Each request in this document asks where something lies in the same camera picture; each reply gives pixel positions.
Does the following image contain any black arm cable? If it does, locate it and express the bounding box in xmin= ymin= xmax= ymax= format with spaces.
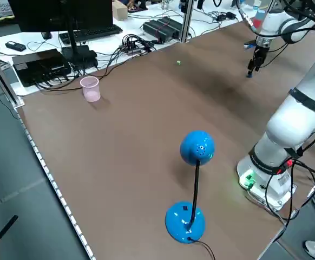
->
xmin=235 ymin=0 xmax=257 ymax=28
xmin=264 ymin=146 xmax=315 ymax=226

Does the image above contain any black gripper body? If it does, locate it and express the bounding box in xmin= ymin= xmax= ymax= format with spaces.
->
xmin=255 ymin=46 xmax=268 ymax=59

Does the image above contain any black lamp cable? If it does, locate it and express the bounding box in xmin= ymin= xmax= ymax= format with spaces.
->
xmin=187 ymin=236 xmax=217 ymax=260

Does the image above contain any black keyboard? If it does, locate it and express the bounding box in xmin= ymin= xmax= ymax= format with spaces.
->
xmin=59 ymin=25 xmax=123 ymax=44

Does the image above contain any pink plastic cup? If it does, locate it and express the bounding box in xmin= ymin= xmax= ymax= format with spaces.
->
xmin=80 ymin=76 xmax=101 ymax=103

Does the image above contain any aluminium profile rail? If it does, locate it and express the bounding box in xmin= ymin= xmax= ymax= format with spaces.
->
xmin=0 ymin=44 xmax=25 ymax=108

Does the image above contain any small black handheld device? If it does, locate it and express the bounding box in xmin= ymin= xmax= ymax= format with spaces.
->
xmin=5 ymin=41 xmax=27 ymax=53

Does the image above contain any black computer monitor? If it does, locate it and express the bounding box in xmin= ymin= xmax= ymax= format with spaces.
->
xmin=8 ymin=0 xmax=114 ymax=33

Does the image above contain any black monitor stand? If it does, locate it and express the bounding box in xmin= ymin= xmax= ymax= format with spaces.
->
xmin=61 ymin=0 xmax=99 ymax=70

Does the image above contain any long black cable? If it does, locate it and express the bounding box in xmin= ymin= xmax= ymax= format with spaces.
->
xmin=37 ymin=53 xmax=121 ymax=92

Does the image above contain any black finned power supply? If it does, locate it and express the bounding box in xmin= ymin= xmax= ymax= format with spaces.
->
xmin=157 ymin=16 xmax=186 ymax=38
xmin=143 ymin=20 xmax=176 ymax=43

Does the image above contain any blue desk lamp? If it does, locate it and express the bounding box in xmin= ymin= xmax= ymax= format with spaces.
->
xmin=165 ymin=130 xmax=216 ymax=244

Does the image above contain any cardboard box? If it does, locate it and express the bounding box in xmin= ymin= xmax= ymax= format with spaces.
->
xmin=111 ymin=1 xmax=128 ymax=21

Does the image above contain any black electronics box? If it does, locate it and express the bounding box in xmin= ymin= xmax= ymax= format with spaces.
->
xmin=12 ymin=48 xmax=72 ymax=88

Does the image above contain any aluminium post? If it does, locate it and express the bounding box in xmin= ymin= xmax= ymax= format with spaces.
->
xmin=180 ymin=0 xmax=195 ymax=43

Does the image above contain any black hub with cables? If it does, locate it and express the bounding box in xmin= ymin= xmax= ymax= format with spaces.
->
xmin=118 ymin=34 xmax=158 ymax=56

